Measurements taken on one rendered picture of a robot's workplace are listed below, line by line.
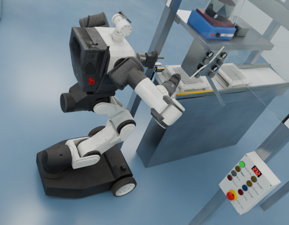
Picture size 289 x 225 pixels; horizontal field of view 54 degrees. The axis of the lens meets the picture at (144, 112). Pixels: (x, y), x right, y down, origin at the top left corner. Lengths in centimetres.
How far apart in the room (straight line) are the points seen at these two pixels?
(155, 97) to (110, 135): 83
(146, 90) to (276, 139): 59
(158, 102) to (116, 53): 33
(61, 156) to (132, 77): 91
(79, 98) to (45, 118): 111
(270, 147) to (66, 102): 105
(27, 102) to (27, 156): 61
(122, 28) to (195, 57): 48
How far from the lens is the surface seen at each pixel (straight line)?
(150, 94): 127
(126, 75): 131
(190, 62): 170
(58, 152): 200
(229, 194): 143
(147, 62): 179
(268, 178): 131
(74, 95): 164
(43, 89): 297
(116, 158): 227
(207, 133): 263
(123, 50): 143
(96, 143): 206
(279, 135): 130
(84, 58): 138
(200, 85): 196
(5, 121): 265
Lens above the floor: 194
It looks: 40 degrees down
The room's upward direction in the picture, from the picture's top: 24 degrees clockwise
